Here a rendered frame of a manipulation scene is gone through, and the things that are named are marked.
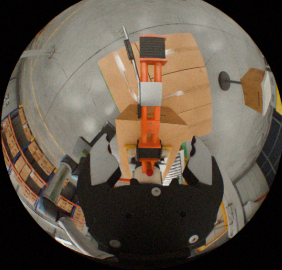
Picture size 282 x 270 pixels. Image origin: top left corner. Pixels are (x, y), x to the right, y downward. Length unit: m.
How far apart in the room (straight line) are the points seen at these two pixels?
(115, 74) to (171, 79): 0.52
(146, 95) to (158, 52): 0.13
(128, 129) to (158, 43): 0.40
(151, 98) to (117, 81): 0.62
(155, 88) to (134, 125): 0.25
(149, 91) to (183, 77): 0.65
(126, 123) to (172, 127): 0.24
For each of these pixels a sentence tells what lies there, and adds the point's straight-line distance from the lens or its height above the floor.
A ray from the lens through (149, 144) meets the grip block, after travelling 0.30.
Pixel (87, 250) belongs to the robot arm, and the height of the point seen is 1.51.
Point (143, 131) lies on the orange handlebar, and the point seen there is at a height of 1.09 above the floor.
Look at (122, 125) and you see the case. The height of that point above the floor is 0.94.
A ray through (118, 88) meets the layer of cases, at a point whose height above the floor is 0.54.
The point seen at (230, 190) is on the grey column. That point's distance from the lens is 1.74.
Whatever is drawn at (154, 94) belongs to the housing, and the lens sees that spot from 0.24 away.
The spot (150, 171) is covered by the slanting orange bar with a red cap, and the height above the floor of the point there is 1.19.
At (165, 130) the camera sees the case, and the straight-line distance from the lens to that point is 0.45.
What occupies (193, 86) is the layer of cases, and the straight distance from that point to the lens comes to 0.91.
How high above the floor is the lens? 1.33
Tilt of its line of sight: 62 degrees down
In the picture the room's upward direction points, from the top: 174 degrees counter-clockwise
